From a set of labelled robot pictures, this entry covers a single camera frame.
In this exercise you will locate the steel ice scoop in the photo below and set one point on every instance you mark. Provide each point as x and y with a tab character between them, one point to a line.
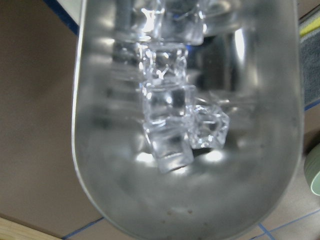
248	65

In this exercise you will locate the pile of ice cubes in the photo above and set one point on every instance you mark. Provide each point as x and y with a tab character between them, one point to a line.
175	123

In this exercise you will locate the green ceramic bowl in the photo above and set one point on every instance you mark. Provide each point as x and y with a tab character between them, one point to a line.
312	170

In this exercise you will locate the wooden cutting board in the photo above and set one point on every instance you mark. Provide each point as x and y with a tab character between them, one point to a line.
10	230

